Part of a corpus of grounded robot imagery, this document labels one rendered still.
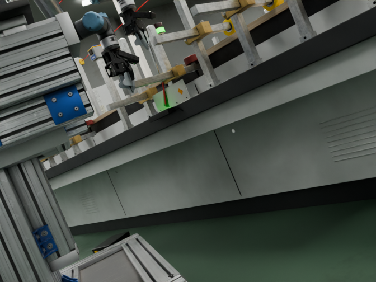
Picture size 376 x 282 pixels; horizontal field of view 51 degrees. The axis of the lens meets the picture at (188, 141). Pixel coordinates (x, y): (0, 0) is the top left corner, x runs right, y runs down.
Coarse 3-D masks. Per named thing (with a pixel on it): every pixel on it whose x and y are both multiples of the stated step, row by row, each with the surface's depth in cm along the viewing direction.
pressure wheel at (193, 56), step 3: (192, 54) 198; (195, 54) 199; (186, 57) 199; (189, 57) 198; (192, 57) 198; (195, 57) 198; (186, 60) 199; (189, 60) 198; (192, 60) 198; (195, 60) 198; (186, 63) 200; (189, 63) 199; (192, 63) 201; (195, 63) 201; (198, 72) 202; (198, 75) 202
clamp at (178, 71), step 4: (180, 64) 189; (172, 68) 189; (176, 68) 187; (180, 68) 188; (172, 72) 189; (176, 72) 188; (180, 72) 188; (184, 72) 189; (176, 76) 188; (180, 76) 191; (164, 80) 195; (168, 80) 193; (172, 80) 193
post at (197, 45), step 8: (176, 0) 174; (184, 0) 175; (184, 8) 174; (184, 16) 174; (184, 24) 175; (192, 24) 175; (200, 40) 175; (200, 48) 174; (200, 56) 175; (200, 64) 176; (208, 64) 175; (208, 72) 175; (208, 80) 176; (216, 80) 176
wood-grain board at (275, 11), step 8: (280, 8) 163; (264, 16) 170; (272, 16) 167; (248, 24) 176; (256, 24) 174; (224, 40) 189; (232, 40) 185; (216, 48) 194; (184, 64) 212; (112, 112) 277; (96, 120) 294
